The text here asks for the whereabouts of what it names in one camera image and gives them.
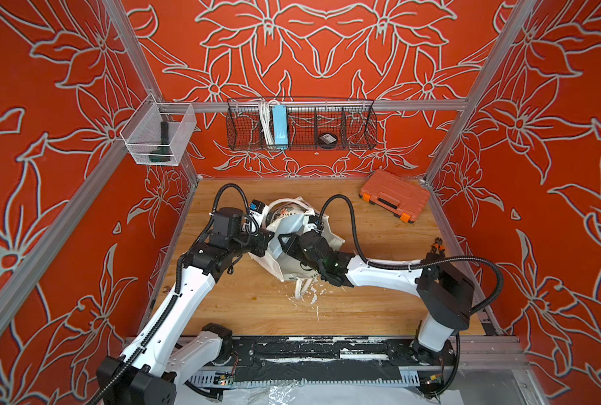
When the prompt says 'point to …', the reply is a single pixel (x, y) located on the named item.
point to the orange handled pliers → (437, 247)
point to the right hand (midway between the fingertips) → (277, 233)
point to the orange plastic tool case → (400, 197)
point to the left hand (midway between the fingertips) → (270, 231)
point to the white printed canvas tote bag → (289, 217)
